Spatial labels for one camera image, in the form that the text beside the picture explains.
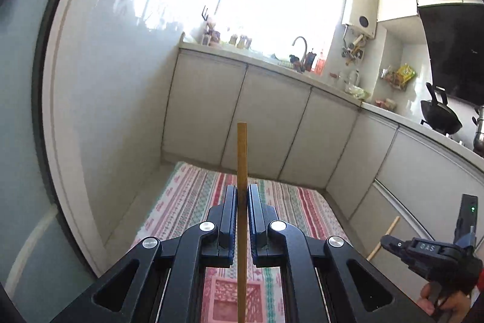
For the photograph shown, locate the person's right hand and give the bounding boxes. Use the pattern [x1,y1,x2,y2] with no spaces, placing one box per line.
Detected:
[417,283,471,323]

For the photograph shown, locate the white water heater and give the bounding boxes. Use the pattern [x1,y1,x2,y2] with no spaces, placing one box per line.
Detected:
[341,0,378,39]

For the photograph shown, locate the steel pot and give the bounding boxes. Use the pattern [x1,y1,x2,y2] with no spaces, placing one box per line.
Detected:
[472,105,484,157]

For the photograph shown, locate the kitchen faucet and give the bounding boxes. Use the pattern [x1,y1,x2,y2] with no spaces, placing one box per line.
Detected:
[292,35,308,72]

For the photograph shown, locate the white kitchen cabinets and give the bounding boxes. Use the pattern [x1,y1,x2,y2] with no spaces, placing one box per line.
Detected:
[162,42,483,250]

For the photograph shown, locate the pink perforated plastic basket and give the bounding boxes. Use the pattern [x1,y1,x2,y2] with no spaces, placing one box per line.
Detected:
[200,275,267,322]

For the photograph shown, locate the black wok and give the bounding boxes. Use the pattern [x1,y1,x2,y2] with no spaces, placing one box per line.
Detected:
[420,82,463,135]

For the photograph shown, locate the patterned red green tablecloth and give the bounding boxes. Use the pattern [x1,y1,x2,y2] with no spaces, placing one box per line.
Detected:
[135,161,345,322]

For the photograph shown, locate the wooden chopstick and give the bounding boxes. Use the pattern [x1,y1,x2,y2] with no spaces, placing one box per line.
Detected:
[237,122,248,323]
[365,216,401,262]

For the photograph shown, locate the yellow snack packet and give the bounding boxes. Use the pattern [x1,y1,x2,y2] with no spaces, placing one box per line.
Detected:
[395,63,417,89]

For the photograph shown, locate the black range hood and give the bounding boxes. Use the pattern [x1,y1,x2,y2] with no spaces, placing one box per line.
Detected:
[417,3,484,106]

